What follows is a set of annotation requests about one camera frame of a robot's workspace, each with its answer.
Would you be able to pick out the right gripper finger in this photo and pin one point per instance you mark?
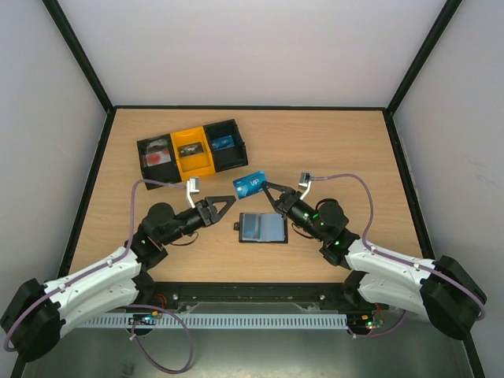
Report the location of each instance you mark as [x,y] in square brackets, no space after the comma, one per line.
[269,187]
[277,204]

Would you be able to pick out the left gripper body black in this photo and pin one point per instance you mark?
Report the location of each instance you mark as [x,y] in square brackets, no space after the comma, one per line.
[201,206]

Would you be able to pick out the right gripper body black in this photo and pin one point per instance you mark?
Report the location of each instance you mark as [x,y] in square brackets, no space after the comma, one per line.
[284,201]

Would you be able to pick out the blue card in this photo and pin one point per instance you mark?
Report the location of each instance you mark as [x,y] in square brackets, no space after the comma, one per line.
[222,142]
[249,185]

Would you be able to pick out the black card holder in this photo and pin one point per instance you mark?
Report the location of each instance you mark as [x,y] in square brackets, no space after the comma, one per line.
[262,228]

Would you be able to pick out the yellow bin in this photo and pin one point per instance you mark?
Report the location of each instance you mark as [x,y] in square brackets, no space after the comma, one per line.
[198,165]

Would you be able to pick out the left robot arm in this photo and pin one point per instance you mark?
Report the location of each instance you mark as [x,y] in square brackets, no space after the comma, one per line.
[40,314]

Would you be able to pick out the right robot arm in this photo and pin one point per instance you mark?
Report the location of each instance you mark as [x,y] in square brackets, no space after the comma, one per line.
[327,223]

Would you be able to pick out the blue card in bin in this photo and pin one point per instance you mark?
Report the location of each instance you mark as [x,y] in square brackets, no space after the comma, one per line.
[222,142]

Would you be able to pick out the dark picture card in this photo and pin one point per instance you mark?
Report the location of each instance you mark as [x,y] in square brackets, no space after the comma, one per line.
[191,149]

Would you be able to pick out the red white card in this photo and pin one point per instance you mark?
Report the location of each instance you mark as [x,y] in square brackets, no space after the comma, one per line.
[157,152]

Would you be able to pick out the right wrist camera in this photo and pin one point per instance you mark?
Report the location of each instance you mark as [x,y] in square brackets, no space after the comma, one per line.
[304,184]

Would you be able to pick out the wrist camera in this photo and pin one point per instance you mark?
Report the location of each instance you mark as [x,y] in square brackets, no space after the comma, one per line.
[192,188]
[304,184]

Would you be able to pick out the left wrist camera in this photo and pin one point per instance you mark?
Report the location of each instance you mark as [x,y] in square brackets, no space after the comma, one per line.
[192,188]

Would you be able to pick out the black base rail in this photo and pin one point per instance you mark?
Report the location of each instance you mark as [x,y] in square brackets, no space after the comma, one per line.
[252,293]

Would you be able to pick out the light blue cable duct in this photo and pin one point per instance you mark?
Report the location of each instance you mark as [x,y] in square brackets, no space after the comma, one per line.
[221,321]

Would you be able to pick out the black cage frame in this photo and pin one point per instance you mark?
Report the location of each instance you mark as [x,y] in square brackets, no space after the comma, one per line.
[435,33]

